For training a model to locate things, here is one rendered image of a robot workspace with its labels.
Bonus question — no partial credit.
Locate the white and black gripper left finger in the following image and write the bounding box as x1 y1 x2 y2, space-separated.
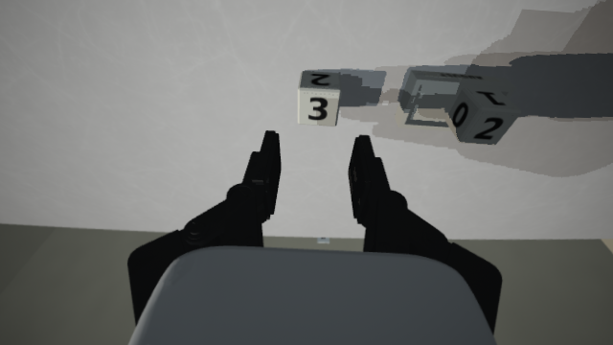
127 130 282 326

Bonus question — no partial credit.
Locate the grey calendar digit cube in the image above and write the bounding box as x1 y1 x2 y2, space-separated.
298 71 342 127
445 88 521 145

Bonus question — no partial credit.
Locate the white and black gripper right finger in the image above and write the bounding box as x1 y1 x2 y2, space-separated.
348 135 502 334

